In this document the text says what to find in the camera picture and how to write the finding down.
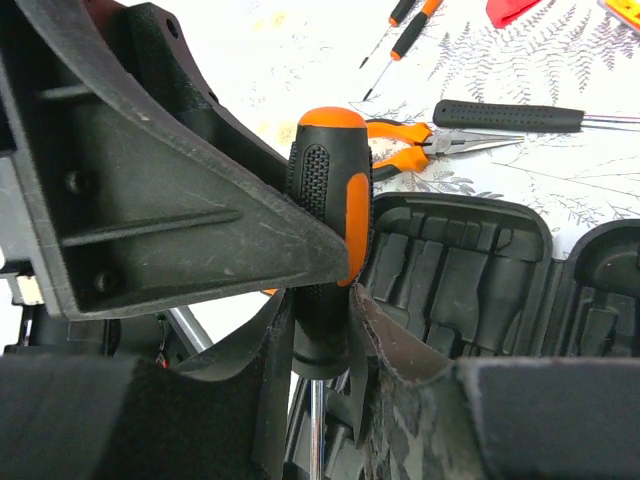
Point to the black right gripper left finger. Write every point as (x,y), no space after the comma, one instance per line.
(219,415)

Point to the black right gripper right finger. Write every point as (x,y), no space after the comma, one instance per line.
(430,417)

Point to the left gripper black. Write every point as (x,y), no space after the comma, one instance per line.
(111,204)

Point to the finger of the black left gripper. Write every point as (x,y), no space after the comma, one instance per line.
(169,74)

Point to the black plastic tool case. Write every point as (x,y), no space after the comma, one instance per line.
(472,277)

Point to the large orange black screwdriver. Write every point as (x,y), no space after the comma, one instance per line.
(329,177)

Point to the small orange black screwdriver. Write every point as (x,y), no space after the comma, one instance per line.
(401,9)

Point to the steel claw hammer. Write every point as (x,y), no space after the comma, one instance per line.
(524,118)

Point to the red crumpled cloth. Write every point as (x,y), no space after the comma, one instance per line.
(501,13)

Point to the orange handled needle-nose pliers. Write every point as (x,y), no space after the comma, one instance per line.
(423,144)

